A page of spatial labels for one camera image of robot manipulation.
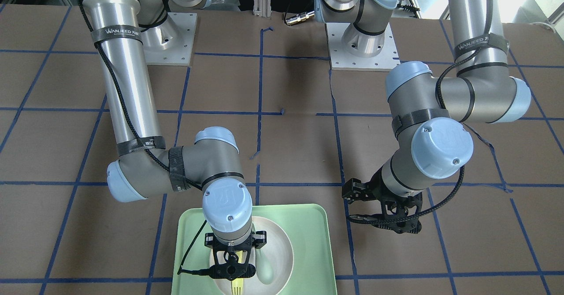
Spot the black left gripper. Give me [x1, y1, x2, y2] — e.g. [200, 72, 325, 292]
[342, 165, 422, 214]

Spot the white round plate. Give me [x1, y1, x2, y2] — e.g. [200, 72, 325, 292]
[207, 216, 294, 295]

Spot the mint green plastic tray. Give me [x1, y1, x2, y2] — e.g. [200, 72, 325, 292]
[171, 203, 337, 295]

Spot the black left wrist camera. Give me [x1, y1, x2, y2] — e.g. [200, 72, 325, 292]
[373, 193, 423, 234]

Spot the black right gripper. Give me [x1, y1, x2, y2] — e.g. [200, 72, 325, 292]
[204, 228, 267, 265]

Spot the silver metal connector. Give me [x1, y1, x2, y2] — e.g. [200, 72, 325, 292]
[284, 11, 315, 26]

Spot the yellow plastic fork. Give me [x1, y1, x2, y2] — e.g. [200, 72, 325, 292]
[231, 251, 245, 295]

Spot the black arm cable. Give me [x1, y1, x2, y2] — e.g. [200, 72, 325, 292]
[347, 0, 496, 225]
[75, 0, 213, 276]

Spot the pale green plastic spoon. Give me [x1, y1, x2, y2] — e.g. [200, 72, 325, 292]
[255, 248, 274, 285]

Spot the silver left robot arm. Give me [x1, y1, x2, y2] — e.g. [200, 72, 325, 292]
[342, 0, 531, 224]

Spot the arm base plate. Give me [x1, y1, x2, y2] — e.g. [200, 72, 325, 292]
[141, 13, 197, 66]
[326, 23, 400, 71]

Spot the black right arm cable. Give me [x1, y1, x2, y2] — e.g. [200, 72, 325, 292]
[75, 0, 213, 276]

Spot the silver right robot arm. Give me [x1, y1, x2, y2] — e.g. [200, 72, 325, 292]
[77, 0, 268, 271]

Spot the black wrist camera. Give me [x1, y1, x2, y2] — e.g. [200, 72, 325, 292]
[210, 251, 256, 281]
[373, 193, 423, 234]

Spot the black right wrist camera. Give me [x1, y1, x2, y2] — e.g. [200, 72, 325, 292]
[210, 251, 256, 281]

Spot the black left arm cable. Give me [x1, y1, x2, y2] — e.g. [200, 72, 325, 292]
[347, 0, 496, 225]

